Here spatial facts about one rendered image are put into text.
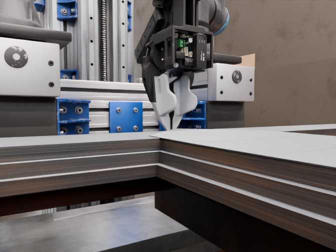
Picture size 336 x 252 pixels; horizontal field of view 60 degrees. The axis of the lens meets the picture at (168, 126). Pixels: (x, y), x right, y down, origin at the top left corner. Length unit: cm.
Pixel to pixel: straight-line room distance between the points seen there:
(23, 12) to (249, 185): 59
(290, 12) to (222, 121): 455
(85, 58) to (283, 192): 71
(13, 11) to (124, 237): 48
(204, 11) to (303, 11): 426
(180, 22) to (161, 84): 10
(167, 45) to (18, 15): 35
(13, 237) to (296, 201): 45
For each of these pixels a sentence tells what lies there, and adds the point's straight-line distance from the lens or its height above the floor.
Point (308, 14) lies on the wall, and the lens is 507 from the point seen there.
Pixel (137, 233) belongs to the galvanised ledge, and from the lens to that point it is 51.
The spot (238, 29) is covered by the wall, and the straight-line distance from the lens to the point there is 591.
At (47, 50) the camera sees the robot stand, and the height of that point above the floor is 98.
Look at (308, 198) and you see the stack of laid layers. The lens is 18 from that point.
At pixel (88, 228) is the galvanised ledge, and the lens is 54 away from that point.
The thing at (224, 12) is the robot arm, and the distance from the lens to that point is 106.
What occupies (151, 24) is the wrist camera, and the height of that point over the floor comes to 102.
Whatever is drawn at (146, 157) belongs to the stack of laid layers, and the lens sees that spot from 29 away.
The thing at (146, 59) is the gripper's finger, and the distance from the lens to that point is 46.
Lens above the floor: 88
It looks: 3 degrees down
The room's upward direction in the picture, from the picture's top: straight up
